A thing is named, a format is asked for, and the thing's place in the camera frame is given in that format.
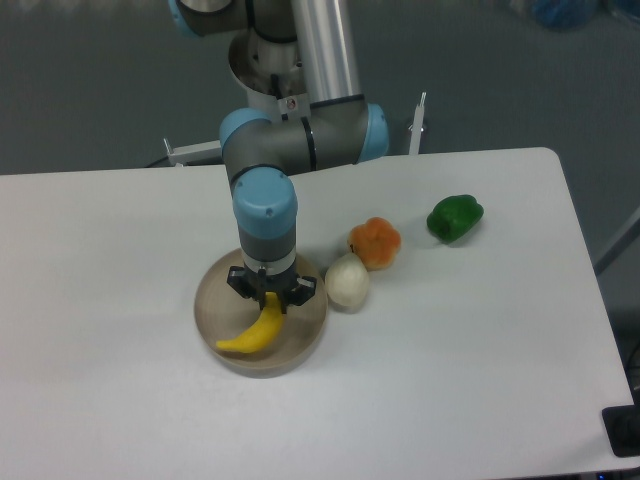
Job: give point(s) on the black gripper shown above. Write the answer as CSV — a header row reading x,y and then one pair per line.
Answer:
x,y
253,282

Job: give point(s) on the yellow banana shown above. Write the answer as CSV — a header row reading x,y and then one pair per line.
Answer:
x,y
261,333

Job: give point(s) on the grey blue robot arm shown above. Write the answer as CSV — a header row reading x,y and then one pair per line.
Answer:
x,y
261,156

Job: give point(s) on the beige round plate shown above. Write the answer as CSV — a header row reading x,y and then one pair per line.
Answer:
x,y
220,314

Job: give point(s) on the orange bell pepper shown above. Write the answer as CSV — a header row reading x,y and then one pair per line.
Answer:
x,y
376,242

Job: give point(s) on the green bell pepper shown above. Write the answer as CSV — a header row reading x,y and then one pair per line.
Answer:
x,y
453,217

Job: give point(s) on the black box at edge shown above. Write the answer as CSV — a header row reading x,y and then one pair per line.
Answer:
x,y
622,427

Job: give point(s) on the white metal bracket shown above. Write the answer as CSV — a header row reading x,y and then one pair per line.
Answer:
x,y
199,154

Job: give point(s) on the white metal post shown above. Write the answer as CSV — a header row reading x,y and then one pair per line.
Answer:
x,y
418,127

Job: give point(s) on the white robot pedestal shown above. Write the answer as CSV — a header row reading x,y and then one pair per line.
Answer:
x,y
271,75

